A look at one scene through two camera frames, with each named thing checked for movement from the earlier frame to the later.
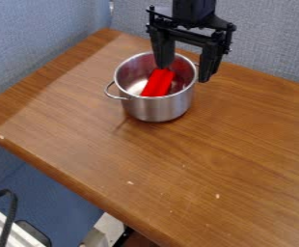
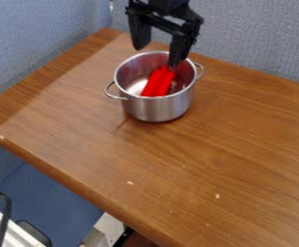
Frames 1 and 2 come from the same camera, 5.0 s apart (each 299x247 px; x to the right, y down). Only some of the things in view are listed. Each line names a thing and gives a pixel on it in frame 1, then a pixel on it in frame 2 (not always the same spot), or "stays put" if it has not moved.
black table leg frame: (124, 236) stays put
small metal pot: (159, 107) stays put
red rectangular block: (159, 83) stays put
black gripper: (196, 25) to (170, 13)
